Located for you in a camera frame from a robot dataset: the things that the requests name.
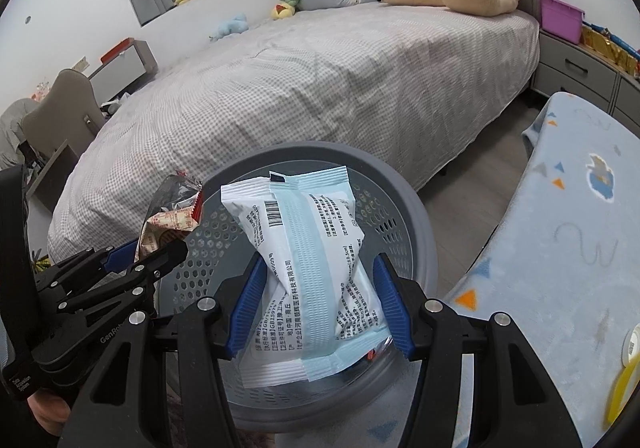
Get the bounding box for bed with checked grey sheet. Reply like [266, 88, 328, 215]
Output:
[47, 0, 544, 275]

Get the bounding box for yellow plastic ring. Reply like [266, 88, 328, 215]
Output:
[604, 357, 640, 435]

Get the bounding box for grey perforated plastic basket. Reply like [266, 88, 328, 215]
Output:
[152, 142, 439, 438]

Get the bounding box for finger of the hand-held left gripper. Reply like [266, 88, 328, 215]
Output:
[56, 240, 189, 315]
[34, 239, 142, 293]

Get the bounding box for grey drawer cabinet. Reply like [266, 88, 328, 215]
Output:
[530, 30, 640, 117]

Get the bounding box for purple plastic bin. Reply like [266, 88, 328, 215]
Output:
[537, 0, 586, 43]

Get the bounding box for gold foil boxes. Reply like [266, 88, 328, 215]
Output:
[580, 22, 640, 73]

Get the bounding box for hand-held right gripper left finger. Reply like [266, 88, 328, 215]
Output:
[57, 255, 267, 448]

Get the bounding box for light blue plush toy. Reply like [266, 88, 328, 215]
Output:
[209, 12, 249, 42]

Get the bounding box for blue printed blanket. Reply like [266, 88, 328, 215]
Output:
[265, 90, 640, 448]

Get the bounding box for white blue packet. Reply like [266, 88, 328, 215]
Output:
[220, 166, 394, 389]

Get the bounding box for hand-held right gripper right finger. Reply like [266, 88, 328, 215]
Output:
[372, 253, 583, 448]

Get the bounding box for beige desk chair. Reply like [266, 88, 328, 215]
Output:
[20, 68, 108, 149]

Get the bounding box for cream red snack packet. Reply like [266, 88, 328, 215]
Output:
[137, 170, 204, 261]

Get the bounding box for person's left hand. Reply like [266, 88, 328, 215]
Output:
[27, 390, 69, 435]

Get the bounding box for white cabinet with red top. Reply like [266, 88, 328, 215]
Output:
[89, 38, 157, 103]

